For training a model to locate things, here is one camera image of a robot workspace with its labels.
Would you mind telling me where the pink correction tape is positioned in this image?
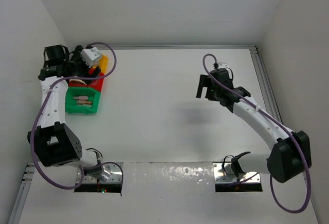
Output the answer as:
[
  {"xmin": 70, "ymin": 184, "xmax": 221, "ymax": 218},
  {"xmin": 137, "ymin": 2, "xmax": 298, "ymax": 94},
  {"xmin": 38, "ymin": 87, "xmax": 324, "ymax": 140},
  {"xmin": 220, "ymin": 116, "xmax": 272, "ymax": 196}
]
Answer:
[{"xmin": 73, "ymin": 96, "xmax": 88, "ymax": 100}]

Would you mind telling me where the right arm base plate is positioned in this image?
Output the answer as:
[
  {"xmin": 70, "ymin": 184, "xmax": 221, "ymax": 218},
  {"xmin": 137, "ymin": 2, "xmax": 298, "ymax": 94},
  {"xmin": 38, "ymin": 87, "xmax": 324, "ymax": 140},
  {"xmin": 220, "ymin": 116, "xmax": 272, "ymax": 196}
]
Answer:
[{"xmin": 212, "ymin": 162, "xmax": 261, "ymax": 184}]

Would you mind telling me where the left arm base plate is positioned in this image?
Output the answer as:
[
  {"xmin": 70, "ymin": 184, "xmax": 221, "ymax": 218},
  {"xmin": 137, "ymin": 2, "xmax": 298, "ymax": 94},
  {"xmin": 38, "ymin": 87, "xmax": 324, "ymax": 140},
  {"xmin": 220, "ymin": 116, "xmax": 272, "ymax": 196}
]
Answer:
[{"xmin": 82, "ymin": 162, "xmax": 123, "ymax": 184}]

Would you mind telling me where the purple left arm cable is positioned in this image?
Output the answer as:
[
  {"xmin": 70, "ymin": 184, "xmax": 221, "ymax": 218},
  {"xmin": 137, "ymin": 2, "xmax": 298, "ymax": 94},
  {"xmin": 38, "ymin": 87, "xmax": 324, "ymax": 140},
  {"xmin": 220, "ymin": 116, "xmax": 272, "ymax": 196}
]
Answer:
[{"xmin": 30, "ymin": 41, "xmax": 124, "ymax": 190}]

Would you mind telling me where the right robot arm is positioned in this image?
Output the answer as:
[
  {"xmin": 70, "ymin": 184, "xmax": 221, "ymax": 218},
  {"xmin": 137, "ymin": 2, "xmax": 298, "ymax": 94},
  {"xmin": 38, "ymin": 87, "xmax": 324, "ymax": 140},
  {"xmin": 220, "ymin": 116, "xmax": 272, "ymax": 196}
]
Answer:
[{"xmin": 196, "ymin": 68, "xmax": 312, "ymax": 183}]

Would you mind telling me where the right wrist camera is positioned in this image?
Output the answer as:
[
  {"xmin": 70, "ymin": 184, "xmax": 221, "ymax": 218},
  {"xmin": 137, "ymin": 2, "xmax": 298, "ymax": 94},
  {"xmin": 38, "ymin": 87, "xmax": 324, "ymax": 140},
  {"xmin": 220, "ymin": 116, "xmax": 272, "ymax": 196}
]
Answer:
[{"xmin": 218, "ymin": 63, "xmax": 229, "ymax": 68}]

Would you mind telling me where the red plastic bin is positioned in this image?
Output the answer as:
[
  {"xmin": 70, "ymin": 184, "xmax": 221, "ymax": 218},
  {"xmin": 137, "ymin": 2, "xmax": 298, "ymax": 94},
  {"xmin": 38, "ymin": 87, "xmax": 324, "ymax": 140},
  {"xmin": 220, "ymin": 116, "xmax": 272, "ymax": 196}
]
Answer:
[{"xmin": 68, "ymin": 79, "xmax": 104, "ymax": 92}]

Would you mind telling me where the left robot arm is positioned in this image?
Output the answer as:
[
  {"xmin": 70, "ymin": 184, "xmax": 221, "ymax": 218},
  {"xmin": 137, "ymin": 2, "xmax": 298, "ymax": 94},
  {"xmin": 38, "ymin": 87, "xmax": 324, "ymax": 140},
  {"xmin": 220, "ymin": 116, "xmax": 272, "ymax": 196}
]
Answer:
[{"xmin": 27, "ymin": 43, "xmax": 109, "ymax": 190}]

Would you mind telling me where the orange correction tape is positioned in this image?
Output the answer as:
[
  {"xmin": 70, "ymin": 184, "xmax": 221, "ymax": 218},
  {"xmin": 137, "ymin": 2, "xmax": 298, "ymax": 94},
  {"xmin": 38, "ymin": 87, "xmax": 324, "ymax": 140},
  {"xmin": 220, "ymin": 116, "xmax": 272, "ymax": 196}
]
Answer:
[{"xmin": 76, "ymin": 100, "xmax": 93, "ymax": 105}]

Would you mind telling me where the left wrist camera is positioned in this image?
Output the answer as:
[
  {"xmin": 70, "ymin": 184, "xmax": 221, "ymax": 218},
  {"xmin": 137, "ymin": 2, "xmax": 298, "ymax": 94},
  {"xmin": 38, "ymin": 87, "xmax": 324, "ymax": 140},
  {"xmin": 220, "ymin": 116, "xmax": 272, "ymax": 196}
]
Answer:
[{"xmin": 81, "ymin": 47, "xmax": 103, "ymax": 68}]

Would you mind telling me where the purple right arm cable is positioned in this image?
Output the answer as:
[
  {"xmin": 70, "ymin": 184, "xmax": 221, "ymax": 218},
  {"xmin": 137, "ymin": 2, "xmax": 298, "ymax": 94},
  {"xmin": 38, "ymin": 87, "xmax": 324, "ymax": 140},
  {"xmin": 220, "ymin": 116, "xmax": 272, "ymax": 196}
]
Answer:
[{"xmin": 203, "ymin": 53, "xmax": 312, "ymax": 214}]

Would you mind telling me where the green plastic bin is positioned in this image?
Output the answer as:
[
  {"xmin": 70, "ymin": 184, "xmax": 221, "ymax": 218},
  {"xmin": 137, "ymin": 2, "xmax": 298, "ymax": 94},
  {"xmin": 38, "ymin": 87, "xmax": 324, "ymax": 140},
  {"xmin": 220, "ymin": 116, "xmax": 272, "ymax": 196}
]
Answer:
[{"xmin": 65, "ymin": 87, "xmax": 101, "ymax": 115}]

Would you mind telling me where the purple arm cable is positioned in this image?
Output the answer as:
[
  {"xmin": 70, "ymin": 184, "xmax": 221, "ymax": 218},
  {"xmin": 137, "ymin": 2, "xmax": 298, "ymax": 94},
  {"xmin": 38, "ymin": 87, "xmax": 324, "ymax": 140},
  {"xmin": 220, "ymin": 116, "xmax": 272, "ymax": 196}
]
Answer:
[
  {"xmin": 30, "ymin": 41, "xmax": 124, "ymax": 190},
  {"xmin": 203, "ymin": 53, "xmax": 312, "ymax": 214}
]

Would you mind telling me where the yellow plastic bin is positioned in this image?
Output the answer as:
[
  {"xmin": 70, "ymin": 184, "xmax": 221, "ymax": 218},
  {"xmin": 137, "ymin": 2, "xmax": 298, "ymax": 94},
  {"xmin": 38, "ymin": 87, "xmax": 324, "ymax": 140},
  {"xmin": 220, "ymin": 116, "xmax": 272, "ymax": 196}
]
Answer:
[{"xmin": 98, "ymin": 55, "xmax": 109, "ymax": 74}]

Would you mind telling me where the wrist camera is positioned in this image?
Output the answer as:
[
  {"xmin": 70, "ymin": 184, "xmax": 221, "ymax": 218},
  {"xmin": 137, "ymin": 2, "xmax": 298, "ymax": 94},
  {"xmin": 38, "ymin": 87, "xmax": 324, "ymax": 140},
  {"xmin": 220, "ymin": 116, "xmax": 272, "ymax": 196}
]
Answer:
[
  {"xmin": 218, "ymin": 63, "xmax": 229, "ymax": 68},
  {"xmin": 81, "ymin": 47, "xmax": 103, "ymax": 68}
]

